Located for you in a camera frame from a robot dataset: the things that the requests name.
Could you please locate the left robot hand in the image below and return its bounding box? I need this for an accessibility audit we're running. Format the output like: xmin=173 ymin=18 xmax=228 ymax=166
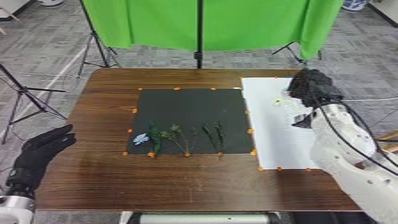
xmin=13 ymin=124 xmax=79 ymax=174

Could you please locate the white sheet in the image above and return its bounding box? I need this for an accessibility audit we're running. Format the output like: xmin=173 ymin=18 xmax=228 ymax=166
xmin=240 ymin=77 xmax=326 ymax=170

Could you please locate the blue flower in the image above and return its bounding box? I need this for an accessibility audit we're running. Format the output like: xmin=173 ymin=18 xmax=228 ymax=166
xmin=132 ymin=133 xmax=151 ymax=147

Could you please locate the green sprig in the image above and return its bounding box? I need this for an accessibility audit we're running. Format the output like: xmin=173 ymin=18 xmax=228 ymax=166
xmin=214 ymin=121 xmax=230 ymax=158
xmin=160 ymin=123 xmax=192 ymax=157
xmin=201 ymin=124 xmax=221 ymax=153
xmin=146 ymin=120 xmax=166 ymax=158

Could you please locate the pale grey bar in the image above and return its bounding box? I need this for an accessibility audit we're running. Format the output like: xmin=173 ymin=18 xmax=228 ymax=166
xmin=119 ymin=210 xmax=286 ymax=224

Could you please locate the black cable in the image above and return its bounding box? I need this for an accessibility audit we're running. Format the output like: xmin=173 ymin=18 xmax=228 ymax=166
xmin=310 ymin=94 xmax=398 ymax=177

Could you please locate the black tripod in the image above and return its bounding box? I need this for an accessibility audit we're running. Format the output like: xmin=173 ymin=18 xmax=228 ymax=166
xmin=0 ymin=63 xmax=70 ymax=145

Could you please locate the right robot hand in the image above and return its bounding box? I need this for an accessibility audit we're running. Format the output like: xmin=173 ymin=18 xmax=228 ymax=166
xmin=286 ymin=68 xmax=347 ymax=108

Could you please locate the black light stand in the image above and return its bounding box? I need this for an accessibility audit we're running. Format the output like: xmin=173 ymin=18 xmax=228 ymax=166
xmin=270 ymin=41 xmax=326 ymax=66
xmin=77 ymin=0 xmax=123 ymax=78

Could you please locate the dark mat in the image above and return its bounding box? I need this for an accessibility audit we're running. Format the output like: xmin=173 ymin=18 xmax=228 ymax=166
xmin=125 ymin=87 xmax=258 ymax=156

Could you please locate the black centre stand pole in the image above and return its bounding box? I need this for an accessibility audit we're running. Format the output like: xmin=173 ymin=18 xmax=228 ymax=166
xmin=192 ymin=0 xmax=207 ymax=70

